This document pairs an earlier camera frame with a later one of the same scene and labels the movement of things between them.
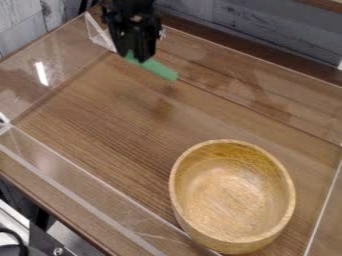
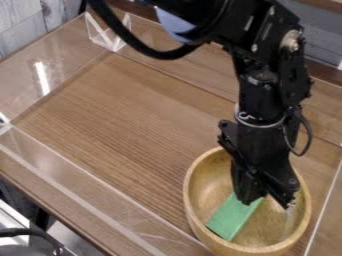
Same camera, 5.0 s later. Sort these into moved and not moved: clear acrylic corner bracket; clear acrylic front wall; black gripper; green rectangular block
Moved: green rectangular block; black gripper
Not moved: clear acrylic corner bracket; clear acrylic front wall
